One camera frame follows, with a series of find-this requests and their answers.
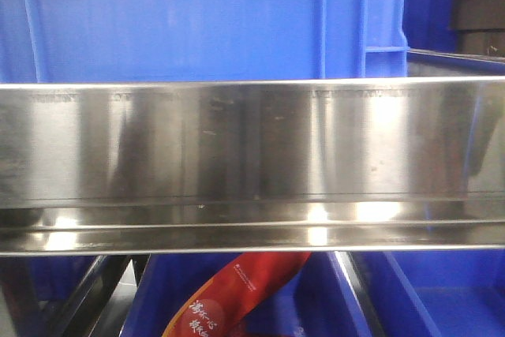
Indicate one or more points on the blue bin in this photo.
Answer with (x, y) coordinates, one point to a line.
(436, 293)
(318, 301)

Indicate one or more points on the blue bin lower right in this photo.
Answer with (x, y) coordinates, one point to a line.
(436, 293)

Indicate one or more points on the large blue crate upper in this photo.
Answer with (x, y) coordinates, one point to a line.
(44, 41)

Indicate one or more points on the blue bin lower middle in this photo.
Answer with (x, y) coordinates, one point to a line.
(318, 301)

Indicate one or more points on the red printed bag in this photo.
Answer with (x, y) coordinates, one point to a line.
(233, 292)

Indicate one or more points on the steel shelf beam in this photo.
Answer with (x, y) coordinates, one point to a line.
(363, 164)

